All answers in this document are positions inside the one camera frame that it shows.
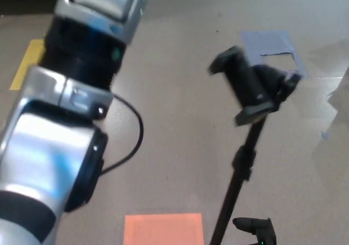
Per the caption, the black extendable phone stand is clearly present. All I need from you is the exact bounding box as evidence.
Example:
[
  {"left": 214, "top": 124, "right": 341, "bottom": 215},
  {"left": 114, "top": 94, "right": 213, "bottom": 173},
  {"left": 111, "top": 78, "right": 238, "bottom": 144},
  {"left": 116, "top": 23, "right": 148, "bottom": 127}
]
[{"left": 208, "top": 45, "right": 302, "bottom": 245}]

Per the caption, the orange paper sheet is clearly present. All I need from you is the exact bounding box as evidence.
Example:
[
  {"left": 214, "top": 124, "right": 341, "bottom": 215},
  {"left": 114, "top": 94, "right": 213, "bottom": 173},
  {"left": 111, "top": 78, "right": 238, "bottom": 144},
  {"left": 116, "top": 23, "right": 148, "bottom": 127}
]
[{"left": 123, "top": 213, "right": 204, "bottom": 245}]

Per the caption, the torn blue paper sheet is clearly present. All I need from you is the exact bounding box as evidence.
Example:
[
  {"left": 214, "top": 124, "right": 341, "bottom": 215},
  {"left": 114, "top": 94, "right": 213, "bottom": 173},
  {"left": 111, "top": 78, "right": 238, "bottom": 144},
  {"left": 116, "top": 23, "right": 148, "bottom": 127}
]
[{"left": 239, "top": 29, "right": 308, "bottom": 80}]

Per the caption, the yellow paper sheet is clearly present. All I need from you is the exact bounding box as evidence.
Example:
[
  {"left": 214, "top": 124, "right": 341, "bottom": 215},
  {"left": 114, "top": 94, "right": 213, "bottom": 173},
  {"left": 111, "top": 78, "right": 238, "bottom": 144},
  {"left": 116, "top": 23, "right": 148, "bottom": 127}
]
[{"left": 9, "top": 39, "right": 45, "bottom": 91}]

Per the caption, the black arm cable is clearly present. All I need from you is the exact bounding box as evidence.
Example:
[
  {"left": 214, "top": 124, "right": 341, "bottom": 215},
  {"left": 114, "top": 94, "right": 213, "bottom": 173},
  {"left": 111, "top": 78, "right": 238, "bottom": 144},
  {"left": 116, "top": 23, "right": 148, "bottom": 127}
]
[{"left": 99, "top": 93, "right": 145, "bottom": 175}]

